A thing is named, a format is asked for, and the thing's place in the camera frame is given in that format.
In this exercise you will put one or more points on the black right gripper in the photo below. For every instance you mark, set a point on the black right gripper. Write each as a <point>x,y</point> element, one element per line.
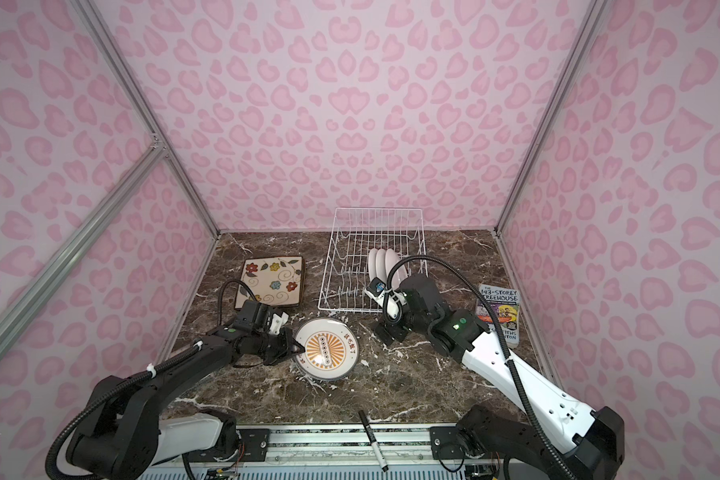
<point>396,333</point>

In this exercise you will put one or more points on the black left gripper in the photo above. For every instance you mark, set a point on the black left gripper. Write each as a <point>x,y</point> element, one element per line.
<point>288,347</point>

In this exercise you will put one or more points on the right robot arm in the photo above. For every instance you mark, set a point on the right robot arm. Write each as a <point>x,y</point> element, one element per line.
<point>563,436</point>

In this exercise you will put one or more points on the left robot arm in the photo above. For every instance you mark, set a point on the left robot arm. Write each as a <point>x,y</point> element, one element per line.
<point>156,396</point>

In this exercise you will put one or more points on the The 143-Storey Treehouse book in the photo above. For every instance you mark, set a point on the The 143-Storey Treehouse book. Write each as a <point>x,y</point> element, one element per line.
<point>506,303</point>

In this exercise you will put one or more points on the black marker pen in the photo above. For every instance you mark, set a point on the black marker pen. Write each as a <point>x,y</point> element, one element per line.
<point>374,444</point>

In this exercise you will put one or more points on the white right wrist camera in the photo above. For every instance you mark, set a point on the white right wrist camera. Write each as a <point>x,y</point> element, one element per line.
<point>377,291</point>

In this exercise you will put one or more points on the white wire dish rack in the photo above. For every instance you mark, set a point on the white wire dish rack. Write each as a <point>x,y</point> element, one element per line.
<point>355,231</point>

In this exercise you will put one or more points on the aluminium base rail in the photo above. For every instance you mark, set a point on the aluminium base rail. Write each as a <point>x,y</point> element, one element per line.
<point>347,444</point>

